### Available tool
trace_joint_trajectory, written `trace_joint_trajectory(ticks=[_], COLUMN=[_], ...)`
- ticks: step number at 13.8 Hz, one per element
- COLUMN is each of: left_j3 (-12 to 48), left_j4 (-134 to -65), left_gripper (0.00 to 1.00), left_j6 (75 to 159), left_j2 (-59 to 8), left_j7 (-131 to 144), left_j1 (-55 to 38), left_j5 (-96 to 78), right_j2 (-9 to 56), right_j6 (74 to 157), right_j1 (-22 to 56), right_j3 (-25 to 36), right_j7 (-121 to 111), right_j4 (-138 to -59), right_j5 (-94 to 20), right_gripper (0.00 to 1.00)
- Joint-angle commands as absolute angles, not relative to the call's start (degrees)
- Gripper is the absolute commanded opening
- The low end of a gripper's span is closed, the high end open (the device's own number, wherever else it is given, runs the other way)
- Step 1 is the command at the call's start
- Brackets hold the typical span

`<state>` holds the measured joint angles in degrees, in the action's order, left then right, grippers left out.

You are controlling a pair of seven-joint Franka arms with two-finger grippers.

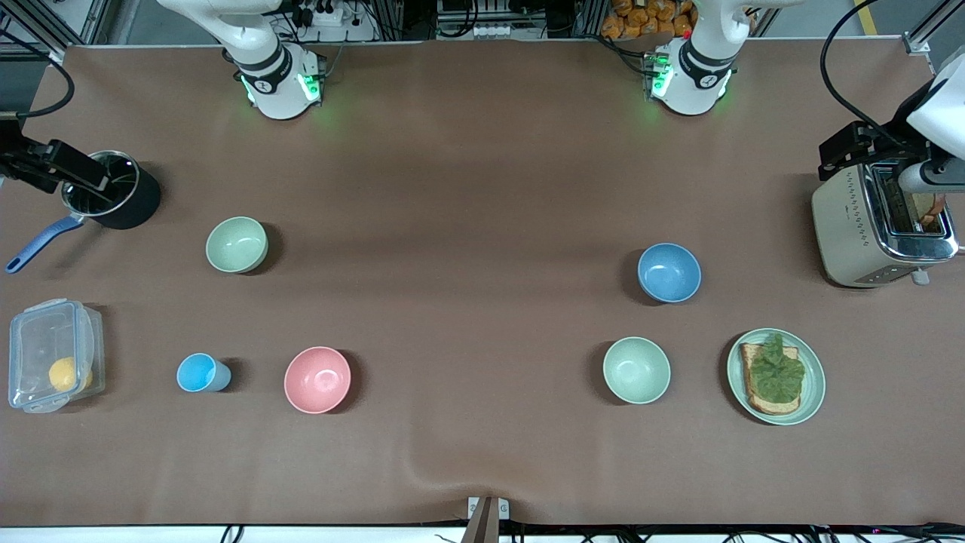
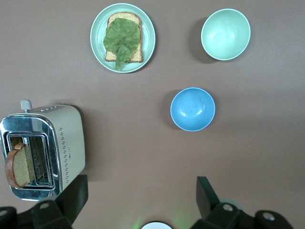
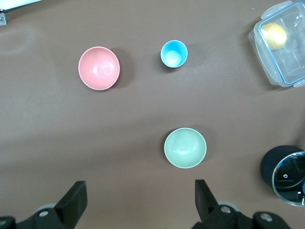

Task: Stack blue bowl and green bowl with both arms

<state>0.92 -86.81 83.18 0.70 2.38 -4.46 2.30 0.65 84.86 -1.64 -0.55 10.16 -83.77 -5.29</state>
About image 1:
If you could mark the pale green plate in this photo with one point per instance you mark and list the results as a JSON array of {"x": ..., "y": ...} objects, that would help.
[{"x": 813, "y": 392}]

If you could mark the white power strip with plugs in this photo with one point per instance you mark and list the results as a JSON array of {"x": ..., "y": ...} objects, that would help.
[{"x": 326, "y": 13}]

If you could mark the blue bowl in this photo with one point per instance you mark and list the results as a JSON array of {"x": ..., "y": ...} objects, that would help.
[{"x": 669, "y": 271}]

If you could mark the toast slice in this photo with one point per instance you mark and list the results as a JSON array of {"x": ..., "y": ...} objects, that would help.
[{"x": 758, "y": 403}]

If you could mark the clear plastic lidded container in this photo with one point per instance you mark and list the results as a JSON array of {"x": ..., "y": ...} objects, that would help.
[{"x": 34, "y": 339}]

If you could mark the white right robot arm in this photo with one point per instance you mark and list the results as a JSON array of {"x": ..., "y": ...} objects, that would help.
[{"x": 275, "y": 75}]

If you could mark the pink bowl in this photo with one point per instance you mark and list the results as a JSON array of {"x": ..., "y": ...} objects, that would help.
[{"x": 317, "y": 379}]

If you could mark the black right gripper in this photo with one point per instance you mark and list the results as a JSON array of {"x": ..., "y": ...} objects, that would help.
[{"x": 9, "y": 161}]

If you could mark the bag of orange buns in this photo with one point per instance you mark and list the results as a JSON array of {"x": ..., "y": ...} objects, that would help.
[{"x": 648, "y": 19}]

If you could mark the metal bracket with wooden post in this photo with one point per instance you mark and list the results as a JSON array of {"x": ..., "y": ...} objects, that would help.
[{"x": 488, "y": 516}]

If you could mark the yellow lemon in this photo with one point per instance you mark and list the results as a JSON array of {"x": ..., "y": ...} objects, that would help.
[{"x": 66, "y": 374}]

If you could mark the brown table cover mat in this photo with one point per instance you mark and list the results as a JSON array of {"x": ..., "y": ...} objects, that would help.
[{"x": 482, "y": 452}]

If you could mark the aluminium frame rail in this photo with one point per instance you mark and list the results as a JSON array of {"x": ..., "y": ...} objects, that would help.
[
  {"x": 94, "y": 23},
  {"x": 921, "y": 43}
]

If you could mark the glass lid with blue knob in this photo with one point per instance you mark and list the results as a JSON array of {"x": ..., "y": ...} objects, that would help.
[{"x": 122, "y": 170}]

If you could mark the blue plastic cup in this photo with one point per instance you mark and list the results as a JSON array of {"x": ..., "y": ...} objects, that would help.
[{"x": 197, "y": 373}]

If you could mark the cream and chrome toaster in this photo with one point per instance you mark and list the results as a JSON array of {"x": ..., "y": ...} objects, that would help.
[{"x": 848, "y": 234}]

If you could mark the green lettuce leaf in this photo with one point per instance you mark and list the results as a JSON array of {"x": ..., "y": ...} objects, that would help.
[{"x": 776, "y": 373}]

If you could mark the pale green bowl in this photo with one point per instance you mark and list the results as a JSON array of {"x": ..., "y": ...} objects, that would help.
[
  {"x": 237, "y": 245},
  {"x": 636, "y": 369}
]

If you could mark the brown bread slice in toaster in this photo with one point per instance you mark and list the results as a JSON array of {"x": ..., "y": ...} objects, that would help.
[{"x": 929, "y": 211}]

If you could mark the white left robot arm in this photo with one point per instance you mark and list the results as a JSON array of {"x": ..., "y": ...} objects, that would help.
[{"x": 701, "y": 75}]

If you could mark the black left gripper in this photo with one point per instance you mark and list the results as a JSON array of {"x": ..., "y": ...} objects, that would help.
[{"x": 886, "y": 148}]

